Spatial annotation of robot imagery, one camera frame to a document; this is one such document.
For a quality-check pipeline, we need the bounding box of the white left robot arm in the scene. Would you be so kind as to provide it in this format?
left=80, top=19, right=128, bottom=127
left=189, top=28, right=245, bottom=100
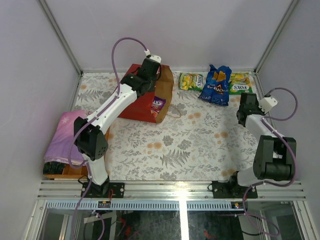
left=74, top=55, right=162, bottom=198

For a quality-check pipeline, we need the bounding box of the pink purple folded cloth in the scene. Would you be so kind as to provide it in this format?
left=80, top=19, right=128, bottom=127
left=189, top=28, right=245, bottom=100
left=44, top=109, right=87, bottom=164

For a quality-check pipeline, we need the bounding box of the blue Doritos chip bag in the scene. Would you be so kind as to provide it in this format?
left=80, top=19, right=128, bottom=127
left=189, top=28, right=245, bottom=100
left=198, top=64, right=232, bottom=107

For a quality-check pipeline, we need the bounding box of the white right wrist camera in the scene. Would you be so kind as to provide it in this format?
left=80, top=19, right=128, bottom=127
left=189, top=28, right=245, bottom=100
left=258, top=95, right=278, bottom=114

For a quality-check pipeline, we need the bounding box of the red paper bag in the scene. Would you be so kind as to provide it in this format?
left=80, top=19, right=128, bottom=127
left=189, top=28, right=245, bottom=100
left=119, top=64, right=174, bottom=124

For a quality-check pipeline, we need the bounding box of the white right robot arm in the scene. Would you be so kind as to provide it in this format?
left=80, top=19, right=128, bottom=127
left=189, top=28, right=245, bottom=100
left=227, top=92, right=297, bottom=198

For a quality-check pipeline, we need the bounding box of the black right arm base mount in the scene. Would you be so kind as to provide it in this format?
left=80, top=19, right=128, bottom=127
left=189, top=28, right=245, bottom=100
left=207, top=174, right=247, bottom=199

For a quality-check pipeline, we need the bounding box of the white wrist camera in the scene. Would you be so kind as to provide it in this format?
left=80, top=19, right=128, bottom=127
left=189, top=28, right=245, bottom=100
left=149, top=54, right=162, bottom=64
left=258, top=95, right=278, bottom=114

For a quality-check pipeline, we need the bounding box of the floral patterned table mat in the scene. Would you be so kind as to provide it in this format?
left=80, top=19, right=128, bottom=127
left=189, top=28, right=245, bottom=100
left=90, top=71, right=258, bottom=181

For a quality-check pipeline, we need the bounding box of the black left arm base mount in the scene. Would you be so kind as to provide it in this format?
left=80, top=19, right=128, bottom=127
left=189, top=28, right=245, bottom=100
left=81, top=181, right=125, bottom=199

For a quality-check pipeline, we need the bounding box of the purple Fox's berries candy bag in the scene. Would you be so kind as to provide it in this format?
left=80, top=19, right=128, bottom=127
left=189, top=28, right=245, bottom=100
left=150, top=96, right=166, bottom=118

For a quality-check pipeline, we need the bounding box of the wooden tray box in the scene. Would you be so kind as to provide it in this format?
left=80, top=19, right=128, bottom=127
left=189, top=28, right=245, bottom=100
left=43, top=124, right=111, bottom=180

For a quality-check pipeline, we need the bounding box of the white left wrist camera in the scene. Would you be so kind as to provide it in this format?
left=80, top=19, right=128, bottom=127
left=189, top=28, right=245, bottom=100
left=149, top=54, right=162, bottom=64

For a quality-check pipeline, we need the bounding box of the aluminium frame rail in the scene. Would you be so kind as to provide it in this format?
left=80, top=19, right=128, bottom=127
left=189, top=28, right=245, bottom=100
left=37, top=180, right=307, bottom=201

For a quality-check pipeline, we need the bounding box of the green Fox's spring tea candy bag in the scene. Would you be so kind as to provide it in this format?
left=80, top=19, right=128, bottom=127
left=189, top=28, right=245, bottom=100
left=229, top=72, right=253, bottom=95

